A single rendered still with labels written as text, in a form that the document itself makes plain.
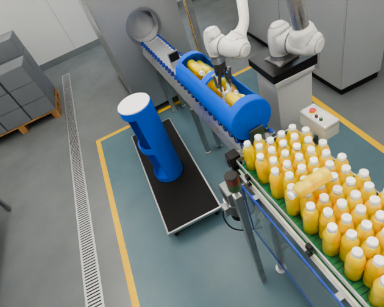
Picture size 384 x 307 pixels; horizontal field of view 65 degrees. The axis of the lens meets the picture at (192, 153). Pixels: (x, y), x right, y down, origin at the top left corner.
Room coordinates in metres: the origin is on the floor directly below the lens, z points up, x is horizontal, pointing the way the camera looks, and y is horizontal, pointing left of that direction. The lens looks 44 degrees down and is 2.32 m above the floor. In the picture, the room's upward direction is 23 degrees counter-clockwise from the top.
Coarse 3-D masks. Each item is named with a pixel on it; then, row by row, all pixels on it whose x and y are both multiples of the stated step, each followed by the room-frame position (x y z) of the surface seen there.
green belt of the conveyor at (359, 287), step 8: (240, 168) 1.20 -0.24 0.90; (256, 176) 1.09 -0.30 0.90; (264, 184) 1.02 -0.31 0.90; (280, 200) 0.88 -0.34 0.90; (288, 216) 0.78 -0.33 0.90; (296, 216) 0.76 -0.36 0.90; (296, 224) 0.72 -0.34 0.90; (296, 232) 0.68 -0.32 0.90; (304, 232) 0.67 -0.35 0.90; (304, 240) 0.63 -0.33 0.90; (312, 240) 0.62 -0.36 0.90; (320, 240) 0.60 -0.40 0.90; (320, 248) 0.57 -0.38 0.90; (328, 256) 0.52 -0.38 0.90; (336, 256) 0.51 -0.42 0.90; (336, 264) 0.48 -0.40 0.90; (360, 280) 0.38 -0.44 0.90; (360, 288) 0.36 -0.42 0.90; (368, 288) 0.35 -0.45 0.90; (352, 296) 0.34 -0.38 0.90; (360, 304) 0.31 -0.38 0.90; (368, 304) 0.30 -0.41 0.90
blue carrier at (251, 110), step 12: (180, 60) 2.16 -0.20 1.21; (204, 60) 2.22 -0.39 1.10; (180, 72) 2.08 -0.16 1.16; (192, 72) 1.94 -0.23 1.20; (192, 84) 1.87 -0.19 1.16; (204, 84) 1.74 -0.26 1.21; (240, 84) 1.69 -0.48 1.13; (204, 96) 1.68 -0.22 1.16; (216, 96) 1.56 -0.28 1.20; (252, 96) 1.39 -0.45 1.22; (216, 108) 1.51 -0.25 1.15; (228, 108) 1.41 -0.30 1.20; (240, 108) 1.34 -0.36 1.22; (252, 108) 1.35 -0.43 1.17; (264, 108) 1.36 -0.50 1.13; (228, 120) 1.36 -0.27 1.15; (240, 120) 1.33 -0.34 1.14; (252, 120) 1.35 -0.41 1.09; (264, 120) 1.36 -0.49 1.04; (240, 132) 1.33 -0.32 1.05
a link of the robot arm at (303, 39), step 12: (288, 0) 1.66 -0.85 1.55; (300, 0) 1.63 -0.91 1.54; (288, 12) 1.70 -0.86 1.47; (300, 12) 1.63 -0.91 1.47; (300, 24) 1.64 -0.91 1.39; (312, 24) 1.65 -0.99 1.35; (288, 36) 1.75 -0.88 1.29; (300, 36) 1.63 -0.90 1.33; (312, 36) 1.61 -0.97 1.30; (288, 48) 1.72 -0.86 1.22; (300, 48) 1.63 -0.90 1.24; (312, 48) 1.58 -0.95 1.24
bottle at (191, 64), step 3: (189, 60) 2.14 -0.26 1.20; (192, 60) 2.13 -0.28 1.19; (189, 63) 2.11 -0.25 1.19; (192, 63) 2.08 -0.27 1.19; (195, 63) 2.06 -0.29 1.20; (189, 66) 2.10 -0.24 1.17; (192, 66) 2.06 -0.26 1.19; (195, 66) 2.02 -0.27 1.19; (198, 66) 2.01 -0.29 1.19; (201, 66) 2.01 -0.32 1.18; (192, 69) 2.05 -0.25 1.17; (195, 69) 2.00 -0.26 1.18; (198, 69) 1.98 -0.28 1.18; (201, 69) 1.98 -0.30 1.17; (195, 72) 2.00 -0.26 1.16; (198, 72) 1.98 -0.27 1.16; (198, 75) 1.99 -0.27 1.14
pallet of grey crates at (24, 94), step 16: (0, 48) 4.76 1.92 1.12; (16, 48) 4.77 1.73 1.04; (0, 64) 4.75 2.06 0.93; (16, 64) 4.49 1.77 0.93; (32, 64) 4.87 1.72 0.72; (0, 80) 4.34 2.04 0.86; (16, 80) 4.36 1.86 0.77; (32, 80) 4.37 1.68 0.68; (48, 80) 5.08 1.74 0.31; (0, 96) 4.34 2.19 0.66; (16, 96) 4.35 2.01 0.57; (32, 96) 4.37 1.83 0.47; (48, 96) 4.47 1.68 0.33; (0, 112) 4.32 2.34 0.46; (16, 112) 4.33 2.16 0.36; (32, 112) 4.35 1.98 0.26; (48, 112) 4.37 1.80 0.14; (0, 128) 4.30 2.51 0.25; (16, 128) 4.31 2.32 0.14
